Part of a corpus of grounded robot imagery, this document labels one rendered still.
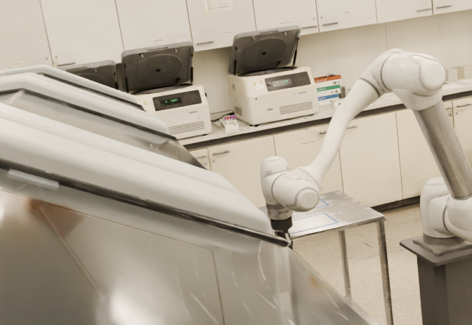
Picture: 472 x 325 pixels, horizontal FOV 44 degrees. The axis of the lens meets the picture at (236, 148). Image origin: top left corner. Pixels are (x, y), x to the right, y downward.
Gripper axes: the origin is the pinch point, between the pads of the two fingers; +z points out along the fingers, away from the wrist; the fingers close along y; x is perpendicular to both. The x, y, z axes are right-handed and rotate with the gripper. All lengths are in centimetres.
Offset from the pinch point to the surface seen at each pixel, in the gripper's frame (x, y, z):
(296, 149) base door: 89, -229, 14
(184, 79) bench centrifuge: 21, -282, -49
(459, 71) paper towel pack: 266, -274, -16
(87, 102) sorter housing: -56, 33, -73
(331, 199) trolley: 43, -57, -2
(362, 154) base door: 142, -229, 28
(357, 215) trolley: 43, -31, -2
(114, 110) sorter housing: -50, 32, -70
